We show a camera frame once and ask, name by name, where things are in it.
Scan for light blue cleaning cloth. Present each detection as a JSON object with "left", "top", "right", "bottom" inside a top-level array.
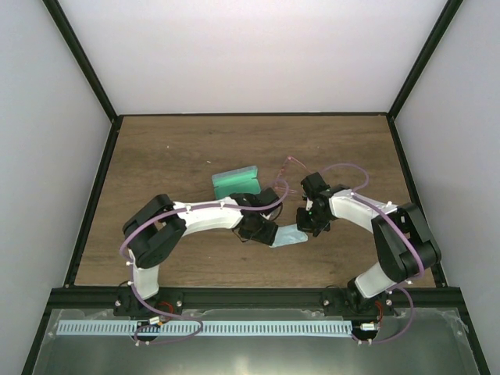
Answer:
[{"left": 270, "top": 224, "right": 309, "bottom": 248}]

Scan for grey green glasses case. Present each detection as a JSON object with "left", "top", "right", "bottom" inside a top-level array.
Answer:
[{"left": 212, "top": 166, "right": 261, "bottom": 199}]

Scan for pink frame sunglasses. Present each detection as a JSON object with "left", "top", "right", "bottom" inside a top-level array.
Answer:
[{"left": 271, "top": 155, "right": 312, "bottom": 195}]

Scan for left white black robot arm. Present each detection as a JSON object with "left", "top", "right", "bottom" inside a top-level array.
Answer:
[{"left": 120, "top": 187, "right": 284, "bottom": 316}]

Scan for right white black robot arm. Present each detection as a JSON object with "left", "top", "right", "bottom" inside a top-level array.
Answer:
[{"left": 296, "top": 173, "right": 441, "bottom": 315}]

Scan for black enclosure frame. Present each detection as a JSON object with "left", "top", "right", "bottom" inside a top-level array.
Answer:
[{"left": 22, "top": 0, "right": 490, "bottom": 375}]

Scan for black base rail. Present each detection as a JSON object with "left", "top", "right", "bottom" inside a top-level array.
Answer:
[{"left": 50, "top": 287, "right": 462, "bottom": 317}]

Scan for light blue slotted cable duct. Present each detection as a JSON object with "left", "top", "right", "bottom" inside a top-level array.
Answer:
[{"left": 56, "top": 320, "right": 352, "bottom": 338}]

